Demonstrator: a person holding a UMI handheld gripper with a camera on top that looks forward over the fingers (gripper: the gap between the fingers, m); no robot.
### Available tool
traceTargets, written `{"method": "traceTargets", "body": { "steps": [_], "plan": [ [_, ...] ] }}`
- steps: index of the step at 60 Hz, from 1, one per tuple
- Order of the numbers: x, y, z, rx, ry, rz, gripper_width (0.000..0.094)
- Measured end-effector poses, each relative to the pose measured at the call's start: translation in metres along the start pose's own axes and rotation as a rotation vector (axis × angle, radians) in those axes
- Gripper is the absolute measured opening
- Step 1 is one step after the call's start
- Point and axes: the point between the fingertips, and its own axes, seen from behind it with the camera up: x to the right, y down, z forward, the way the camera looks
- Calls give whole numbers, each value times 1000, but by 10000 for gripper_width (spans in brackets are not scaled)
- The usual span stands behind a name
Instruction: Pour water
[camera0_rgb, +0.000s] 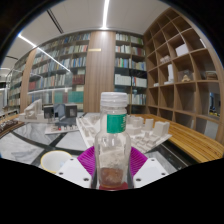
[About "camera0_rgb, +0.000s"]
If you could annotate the dark bookshelf wall with books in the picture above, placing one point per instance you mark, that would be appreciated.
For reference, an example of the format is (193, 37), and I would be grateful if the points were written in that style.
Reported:
(63, 73)

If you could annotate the slatted wooden bench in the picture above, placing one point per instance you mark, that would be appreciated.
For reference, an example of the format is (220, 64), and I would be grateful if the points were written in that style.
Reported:
(190, 140)

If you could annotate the large white city model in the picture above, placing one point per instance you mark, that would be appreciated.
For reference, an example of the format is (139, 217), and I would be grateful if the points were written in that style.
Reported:
(146, 131)

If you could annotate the straight ceiling light strip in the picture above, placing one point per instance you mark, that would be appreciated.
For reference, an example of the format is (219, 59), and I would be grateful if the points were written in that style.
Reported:
(105, 13)

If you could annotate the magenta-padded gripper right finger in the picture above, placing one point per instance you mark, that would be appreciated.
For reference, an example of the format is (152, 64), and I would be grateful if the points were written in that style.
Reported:
(151, 170)

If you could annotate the white ramp architectural model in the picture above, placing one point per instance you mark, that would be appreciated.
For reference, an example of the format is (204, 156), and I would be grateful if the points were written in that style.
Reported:
(31, 111)

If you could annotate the clear bottle with green label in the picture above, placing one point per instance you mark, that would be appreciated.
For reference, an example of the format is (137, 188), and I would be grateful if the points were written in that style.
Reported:
(112, 150)

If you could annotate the wooden cubby shelf unit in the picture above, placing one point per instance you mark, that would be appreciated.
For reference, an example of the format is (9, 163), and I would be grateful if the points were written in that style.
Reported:
(180, 73)

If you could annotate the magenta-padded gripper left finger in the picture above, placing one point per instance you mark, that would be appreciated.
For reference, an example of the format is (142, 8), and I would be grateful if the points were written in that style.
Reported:
(71, 170)

